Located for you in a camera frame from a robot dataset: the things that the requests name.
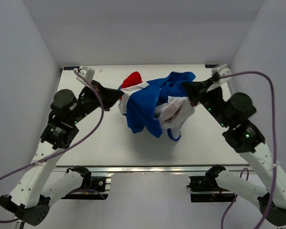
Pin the blue left corner label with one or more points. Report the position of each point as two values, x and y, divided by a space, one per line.
70 68

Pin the blue corner label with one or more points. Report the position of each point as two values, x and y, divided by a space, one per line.
210 66
70 68

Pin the blue white red jacket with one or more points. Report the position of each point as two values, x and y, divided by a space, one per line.
159 105

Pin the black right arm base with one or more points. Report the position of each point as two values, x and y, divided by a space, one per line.
204 189

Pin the blue right corner label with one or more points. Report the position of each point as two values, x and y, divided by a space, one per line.
210 66

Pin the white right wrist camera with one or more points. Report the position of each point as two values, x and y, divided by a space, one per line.
218 73

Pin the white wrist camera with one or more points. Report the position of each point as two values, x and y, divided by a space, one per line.
218 73
84 74

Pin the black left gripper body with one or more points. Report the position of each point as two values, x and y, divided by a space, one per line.
88 102

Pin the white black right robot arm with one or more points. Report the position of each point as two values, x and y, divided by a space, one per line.
246 140

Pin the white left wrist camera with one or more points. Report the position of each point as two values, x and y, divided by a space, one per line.
84 74

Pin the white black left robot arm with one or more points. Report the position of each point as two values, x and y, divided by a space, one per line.
31 199

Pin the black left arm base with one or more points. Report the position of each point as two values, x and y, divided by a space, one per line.
92 188

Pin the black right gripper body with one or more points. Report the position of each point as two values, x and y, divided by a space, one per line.
213 102

